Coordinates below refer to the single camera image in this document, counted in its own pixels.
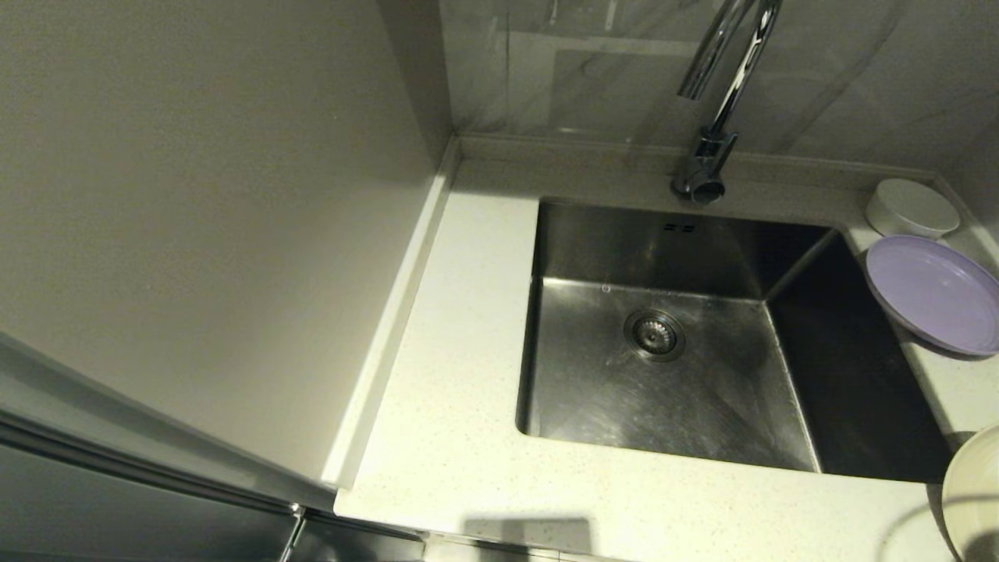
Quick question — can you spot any chrome gooseneck faucet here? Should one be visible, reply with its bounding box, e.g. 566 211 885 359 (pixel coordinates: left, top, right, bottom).
671 0 783 206

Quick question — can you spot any small white bowl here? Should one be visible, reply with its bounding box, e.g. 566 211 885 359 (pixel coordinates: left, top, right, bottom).
865 178 962 240

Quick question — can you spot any lilac round plate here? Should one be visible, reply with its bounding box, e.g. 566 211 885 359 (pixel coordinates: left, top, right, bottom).
865 235 999 357

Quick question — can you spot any beige round plate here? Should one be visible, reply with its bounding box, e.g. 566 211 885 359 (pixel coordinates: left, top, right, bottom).
941 425 999 562

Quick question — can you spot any stainless steel sink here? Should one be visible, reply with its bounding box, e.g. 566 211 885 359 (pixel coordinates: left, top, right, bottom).
515 197 961 483

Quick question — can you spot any round metal drain strainer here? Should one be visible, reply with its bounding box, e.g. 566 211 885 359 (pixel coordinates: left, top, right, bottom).
623 309 687 362

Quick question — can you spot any grey metal cabinet front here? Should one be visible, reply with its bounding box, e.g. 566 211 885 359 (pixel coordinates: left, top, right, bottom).
0 328 426 562

